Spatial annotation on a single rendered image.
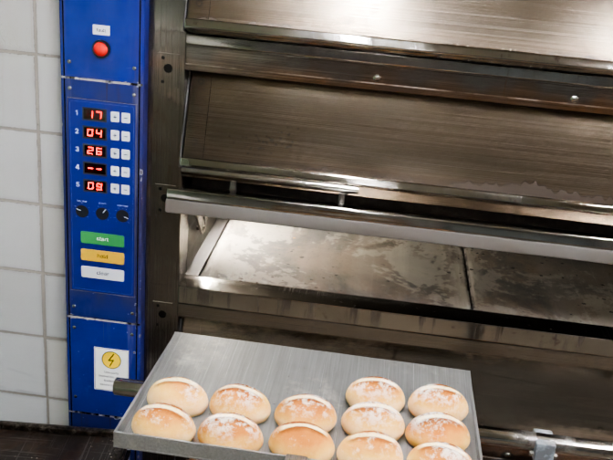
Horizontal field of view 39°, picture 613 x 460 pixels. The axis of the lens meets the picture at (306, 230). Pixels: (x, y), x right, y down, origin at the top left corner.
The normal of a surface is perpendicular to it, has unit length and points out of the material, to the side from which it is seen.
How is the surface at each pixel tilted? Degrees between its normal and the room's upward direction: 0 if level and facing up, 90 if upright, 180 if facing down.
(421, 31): 70
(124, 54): 90
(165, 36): 90
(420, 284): 0
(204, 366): 0
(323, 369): 0
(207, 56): 90
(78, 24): 90
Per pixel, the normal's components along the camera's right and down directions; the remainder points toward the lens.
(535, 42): -0.07, 0.03
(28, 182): -0.11, 0.37
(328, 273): 0.08, -0.92
